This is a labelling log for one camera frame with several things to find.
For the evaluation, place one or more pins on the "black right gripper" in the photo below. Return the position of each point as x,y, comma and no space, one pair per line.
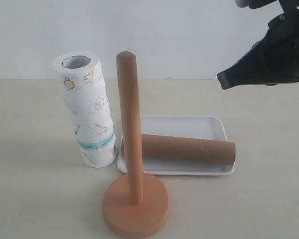
272,60

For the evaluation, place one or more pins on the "wooden paper towel holder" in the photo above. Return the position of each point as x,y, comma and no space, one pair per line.
136,204

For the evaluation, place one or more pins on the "printed white paper towel roll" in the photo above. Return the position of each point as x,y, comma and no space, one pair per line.
81,81

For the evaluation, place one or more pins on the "brown cardboard tube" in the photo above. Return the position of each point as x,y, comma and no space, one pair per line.
188,149

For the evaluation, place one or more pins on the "white rectangular tray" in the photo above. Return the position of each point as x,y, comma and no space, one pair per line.
202,127

